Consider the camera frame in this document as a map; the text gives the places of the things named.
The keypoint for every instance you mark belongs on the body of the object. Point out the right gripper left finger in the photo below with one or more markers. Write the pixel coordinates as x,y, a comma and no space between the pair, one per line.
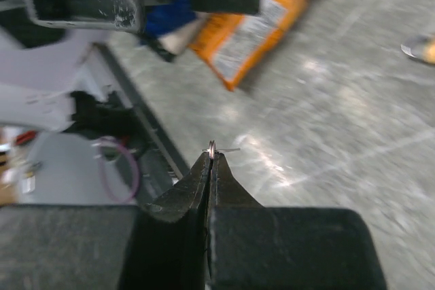
187,198

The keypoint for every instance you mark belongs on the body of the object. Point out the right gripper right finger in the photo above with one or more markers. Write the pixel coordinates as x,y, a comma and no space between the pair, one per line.
225,190

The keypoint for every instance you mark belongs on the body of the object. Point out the small brass key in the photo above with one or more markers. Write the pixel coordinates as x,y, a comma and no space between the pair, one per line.
213,151

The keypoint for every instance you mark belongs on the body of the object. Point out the small brass padlock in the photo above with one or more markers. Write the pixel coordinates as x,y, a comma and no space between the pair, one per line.
420,48

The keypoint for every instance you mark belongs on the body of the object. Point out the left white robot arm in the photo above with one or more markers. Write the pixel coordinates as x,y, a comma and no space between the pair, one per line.
44,42

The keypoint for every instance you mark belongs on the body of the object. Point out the orange snack bag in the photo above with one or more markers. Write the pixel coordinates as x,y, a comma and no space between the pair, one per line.
232,44

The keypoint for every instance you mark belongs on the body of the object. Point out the blue snack bag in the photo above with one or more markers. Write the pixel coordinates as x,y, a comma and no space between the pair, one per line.
166,19

